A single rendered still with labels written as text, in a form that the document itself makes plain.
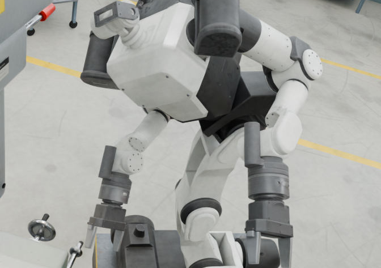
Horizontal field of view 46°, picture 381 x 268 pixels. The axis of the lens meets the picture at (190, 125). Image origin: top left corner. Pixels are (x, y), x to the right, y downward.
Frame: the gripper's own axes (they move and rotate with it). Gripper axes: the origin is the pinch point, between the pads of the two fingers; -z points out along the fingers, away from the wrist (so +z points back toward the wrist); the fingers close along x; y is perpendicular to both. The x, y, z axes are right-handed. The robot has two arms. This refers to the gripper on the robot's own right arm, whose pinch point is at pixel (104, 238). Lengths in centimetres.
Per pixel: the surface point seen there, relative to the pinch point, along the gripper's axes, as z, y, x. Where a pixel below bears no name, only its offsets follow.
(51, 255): -10.4, -39.3, -12.2
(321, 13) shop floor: 351, -164, -467
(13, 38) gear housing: 32, 30, 56
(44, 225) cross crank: -1, -55, -17
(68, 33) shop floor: 171, -265, -133
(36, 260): -12.8, -41.0, -7.4
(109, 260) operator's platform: -12, -54, -54
